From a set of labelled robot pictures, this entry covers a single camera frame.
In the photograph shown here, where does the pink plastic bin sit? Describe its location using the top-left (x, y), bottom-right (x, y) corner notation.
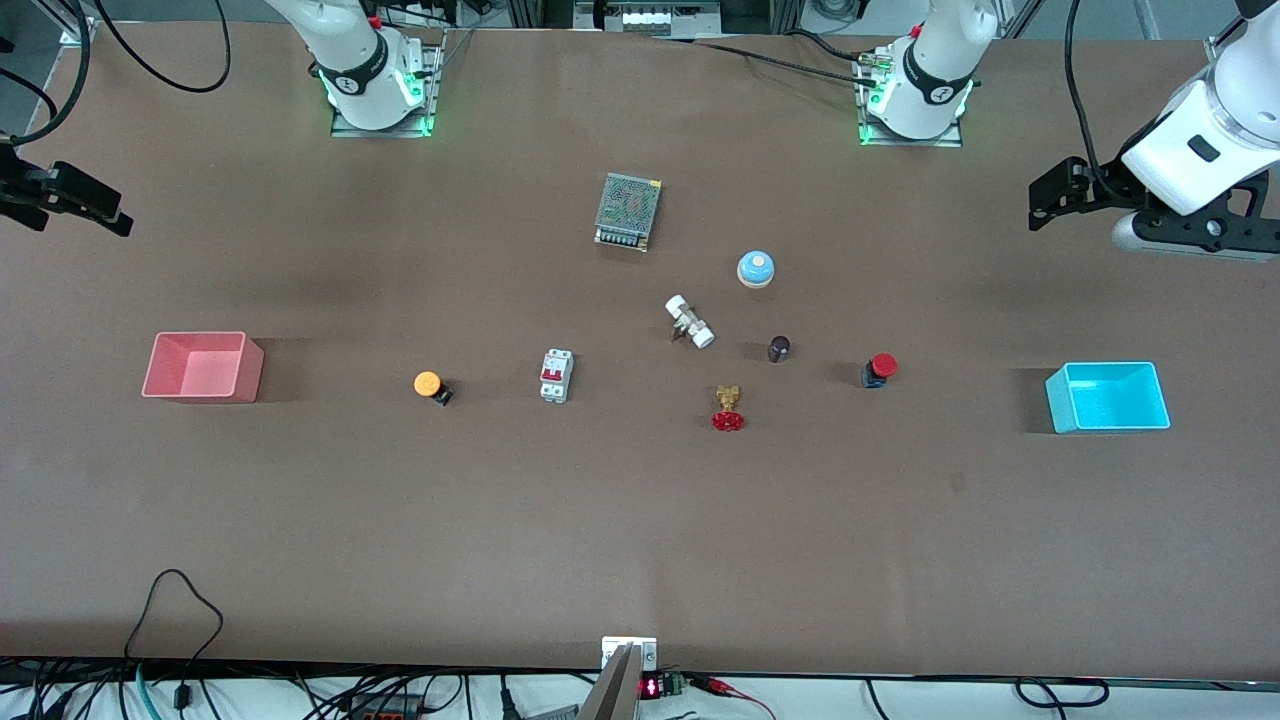
top-left (141, 331), bottom-right (266, 405)

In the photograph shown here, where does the blue plastic bin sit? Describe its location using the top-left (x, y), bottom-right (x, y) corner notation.
top-left (1044, 361), bottom-right (1172, 436)

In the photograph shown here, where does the white pipe fitting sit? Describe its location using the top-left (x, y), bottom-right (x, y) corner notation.
top-left (664, 294), bottom-right (717, 350)

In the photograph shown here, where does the metal mesh power supply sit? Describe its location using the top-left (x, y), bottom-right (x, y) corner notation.
top-left (594, 172), bottom-right (663, 254)

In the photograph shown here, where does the white red circuit breaker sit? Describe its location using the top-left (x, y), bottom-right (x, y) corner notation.
top-left (540, 348), bottom-right (575, 405)

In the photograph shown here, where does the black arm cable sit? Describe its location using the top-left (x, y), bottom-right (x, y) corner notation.
top-left (0, 0), bottom-right (93, 147)
top-left (1064, 0), bottom-right (1136, 203)

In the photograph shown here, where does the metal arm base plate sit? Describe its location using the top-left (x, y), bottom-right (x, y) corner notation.
top-left (330, 40), bottom-right (444, 139)
top-left (857, 50), bottom-right (964, 149)

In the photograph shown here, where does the black looping cable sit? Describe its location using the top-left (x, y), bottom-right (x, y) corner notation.
top-left (92, 0), bottom-right (233, 95)

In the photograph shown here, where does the black cable across table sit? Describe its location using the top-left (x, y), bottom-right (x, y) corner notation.
top-left (650, 35), bottom-right (893, 93)

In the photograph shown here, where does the thin black looped cable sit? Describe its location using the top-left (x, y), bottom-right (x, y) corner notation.
top-left (123, 569), bottom-right (225, 713)

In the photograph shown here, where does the black coiled cable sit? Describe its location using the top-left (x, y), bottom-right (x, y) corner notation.
top-left (1014, 677), bottom-right (1113, 710)

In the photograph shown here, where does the red clip lead wire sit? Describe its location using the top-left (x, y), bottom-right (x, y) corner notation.
top-left (695, 674), bottom-right (779, 720)

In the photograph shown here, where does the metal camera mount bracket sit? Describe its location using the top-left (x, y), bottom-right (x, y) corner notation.
top-left (577, 636), bottom-right (660, 720)

